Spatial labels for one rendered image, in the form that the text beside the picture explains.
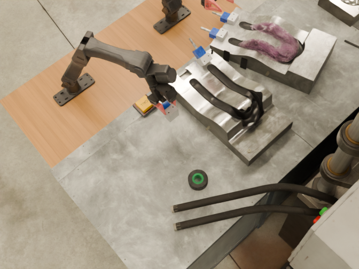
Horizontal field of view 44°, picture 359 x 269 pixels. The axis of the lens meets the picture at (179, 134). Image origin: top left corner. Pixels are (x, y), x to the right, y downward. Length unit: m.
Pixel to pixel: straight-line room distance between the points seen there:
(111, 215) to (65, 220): 0.95
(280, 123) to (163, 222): 0.63
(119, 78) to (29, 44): 1.48
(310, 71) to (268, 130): 0.32
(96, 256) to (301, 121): 1.39
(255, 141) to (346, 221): 0.80
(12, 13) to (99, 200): 2.21
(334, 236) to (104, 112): 1.25
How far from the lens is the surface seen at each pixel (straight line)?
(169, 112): 1.78
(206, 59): 1.95
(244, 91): 1.88
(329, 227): 1.10
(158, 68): 1.64
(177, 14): 2.24
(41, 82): 2.21
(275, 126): 1.87
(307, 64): 1.99
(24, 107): 2.16
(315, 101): 2.02
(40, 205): 2.83
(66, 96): 2.11
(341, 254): 1.09
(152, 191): 1.82
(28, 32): 3.56
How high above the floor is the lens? 2.50
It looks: 63 degrees down
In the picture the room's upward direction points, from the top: 10 degrees counter-clockwise
